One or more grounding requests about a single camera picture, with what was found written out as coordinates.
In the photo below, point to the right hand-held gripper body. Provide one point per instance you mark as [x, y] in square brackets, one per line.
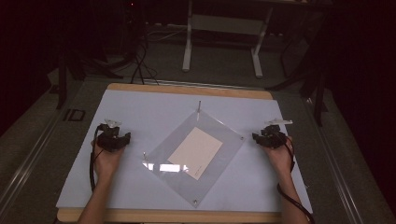
[275, 140]

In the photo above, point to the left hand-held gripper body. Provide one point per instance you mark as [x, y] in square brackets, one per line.
[106, 141]

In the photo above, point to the clear acrylic photo frame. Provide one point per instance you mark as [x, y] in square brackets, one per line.
[174, 149]

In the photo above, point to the photo print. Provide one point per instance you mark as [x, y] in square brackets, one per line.
[195, 152]

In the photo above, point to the person's right hand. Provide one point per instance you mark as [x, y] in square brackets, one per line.
[280, 157]

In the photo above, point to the person's left hand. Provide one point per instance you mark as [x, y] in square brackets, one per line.
[107, 161]

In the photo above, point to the white table mat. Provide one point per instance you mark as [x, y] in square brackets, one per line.
[130, 174]

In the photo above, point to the black metal stand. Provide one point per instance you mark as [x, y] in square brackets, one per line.
[318, 99]

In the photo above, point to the white metal stand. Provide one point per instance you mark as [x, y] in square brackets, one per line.
[186, 46]

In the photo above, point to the black rectangular floor bracket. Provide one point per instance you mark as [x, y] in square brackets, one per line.
[74, 115]

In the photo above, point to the metal floor rail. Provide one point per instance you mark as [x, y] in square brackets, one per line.
[25, 168]
[336, 168]

